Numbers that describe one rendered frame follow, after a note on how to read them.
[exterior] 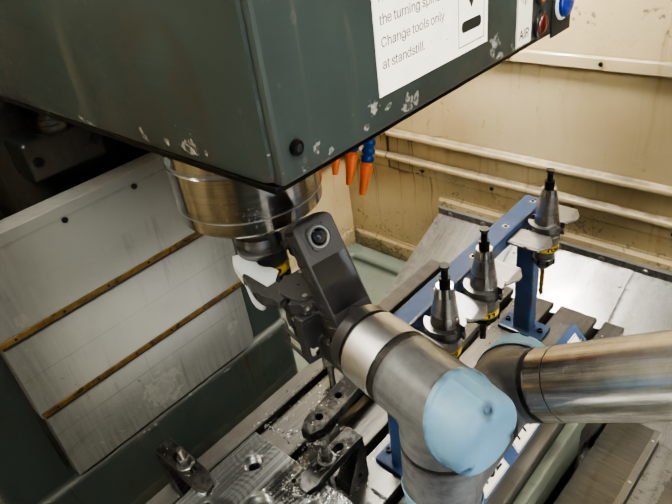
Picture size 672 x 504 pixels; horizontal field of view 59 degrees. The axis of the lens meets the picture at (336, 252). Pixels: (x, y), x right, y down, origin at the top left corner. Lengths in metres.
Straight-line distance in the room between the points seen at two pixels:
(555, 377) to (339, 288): 0.22
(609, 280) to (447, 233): 0.48
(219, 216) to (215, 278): 0.67
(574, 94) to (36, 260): 1.20
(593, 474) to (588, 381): 0.78
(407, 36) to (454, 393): 0.28
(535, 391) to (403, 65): 0.33
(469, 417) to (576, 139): 1.18
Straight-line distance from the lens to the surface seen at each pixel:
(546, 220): 1.11
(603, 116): 1.53
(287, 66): 0.38
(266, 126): 0.38
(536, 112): 1.60
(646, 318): 1.61
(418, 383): 0.49
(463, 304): 0.94
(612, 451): 1.40
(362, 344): 0.53
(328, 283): 0.56
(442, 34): 0.51
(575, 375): 0.58
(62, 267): 1.06
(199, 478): 1.05
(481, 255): 0.92
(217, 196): 0.58
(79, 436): 1.24
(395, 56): 0.46
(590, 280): 1.67
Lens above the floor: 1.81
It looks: 33 degrees down
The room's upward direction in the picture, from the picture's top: 9 degrees counter-clockwise
